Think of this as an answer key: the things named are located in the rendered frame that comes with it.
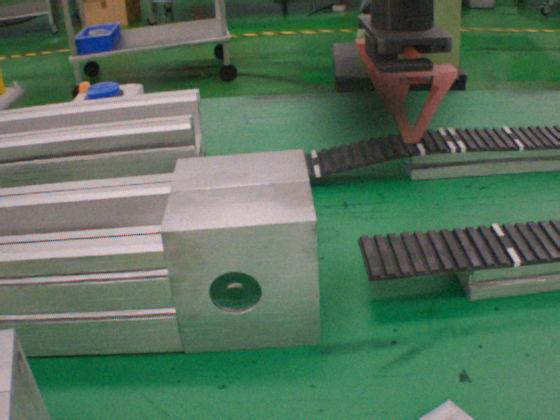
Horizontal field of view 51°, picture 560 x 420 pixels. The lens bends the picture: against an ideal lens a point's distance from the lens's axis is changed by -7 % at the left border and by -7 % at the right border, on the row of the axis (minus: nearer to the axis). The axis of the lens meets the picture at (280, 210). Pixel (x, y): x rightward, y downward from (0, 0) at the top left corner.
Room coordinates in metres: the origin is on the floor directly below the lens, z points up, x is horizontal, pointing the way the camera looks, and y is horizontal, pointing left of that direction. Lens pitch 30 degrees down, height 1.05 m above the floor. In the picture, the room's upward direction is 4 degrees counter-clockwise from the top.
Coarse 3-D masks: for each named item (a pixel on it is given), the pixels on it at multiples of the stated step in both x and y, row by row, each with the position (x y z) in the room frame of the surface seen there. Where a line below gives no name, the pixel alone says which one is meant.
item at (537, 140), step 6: (522, 126) 0.56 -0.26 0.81; (528, 126) 0.56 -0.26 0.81; (522, 132) 0.55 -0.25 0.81; (528, 132) 0.55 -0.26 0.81; (534, 132) 0.55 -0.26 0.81; (528, 138) 0.54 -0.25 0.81; (534, 138) 0.53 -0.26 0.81; (540, 138) 0.53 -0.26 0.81; (534, 144) 0.52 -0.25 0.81; (540, 144) 0.52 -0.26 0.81; (546, 144) 0.52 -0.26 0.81
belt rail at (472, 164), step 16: (416, 160) 0.52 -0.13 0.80; (432, 160) 0.52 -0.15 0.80; (448, 160) 0.52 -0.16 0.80; (464, 160) 0.53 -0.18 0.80; (480, 160) 0.53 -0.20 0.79; (496, 160) 0.53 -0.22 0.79; (512, 160) 0.53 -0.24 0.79; (528, 160) 0.53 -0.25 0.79; (544, 160) 0.53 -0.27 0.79; (416, 176) 0.52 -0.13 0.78; (432, 176) 0.52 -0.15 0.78; (448, 176) 0.52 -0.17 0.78
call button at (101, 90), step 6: (96, 84) 0.68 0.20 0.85; (102, 84) 0.68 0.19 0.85; (108, 84) 0.67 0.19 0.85; (114, 84) 0.67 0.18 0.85; (90, 90) 0.66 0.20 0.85; (96, 90) 0.66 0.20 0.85; (102, 90) 0.66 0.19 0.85; (108, 90) 0.66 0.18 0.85; (114, 90) 0.66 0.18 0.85; (120, 90) 0.67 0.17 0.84; (90, 96) 0.65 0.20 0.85; (96, 96) 0.65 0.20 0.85; (102, 96) 0.65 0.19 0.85; (108, 96) 0.65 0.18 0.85
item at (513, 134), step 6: (504, 132) 0.55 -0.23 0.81; (510, 132) 0.55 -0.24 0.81; (516, 132) 0.55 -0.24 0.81; (510, 138) 0.54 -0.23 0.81; (516, 138) 0.53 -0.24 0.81; (522, 138) 0.53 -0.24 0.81; (516, 144) 0.52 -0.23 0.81; (522, 144) 0.52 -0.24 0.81; (528, 144) 0.52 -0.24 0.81; (516, 150) 0.51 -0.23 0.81; (534, 150) 0.51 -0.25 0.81
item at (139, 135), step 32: (128, 96) 0.59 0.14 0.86; (160, 96) 0.58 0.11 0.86; (192, 96) 0.57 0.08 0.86; (0, 128) 0.56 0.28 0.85; (32, 128) 0.56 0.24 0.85; (64, 128) 0.51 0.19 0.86; (96, 128) 0.51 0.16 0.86; (128, 128) 0.50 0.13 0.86; (160, 128) 0.49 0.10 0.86; (192, 128) 0.51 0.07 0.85; (0, 160) 0.50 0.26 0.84; (32, 160) 0.50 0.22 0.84; (64, 160) 0.49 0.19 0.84; (96, 160) 0.49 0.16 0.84; (128, 160) 0.49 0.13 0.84; (160, 160) 0.49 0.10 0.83
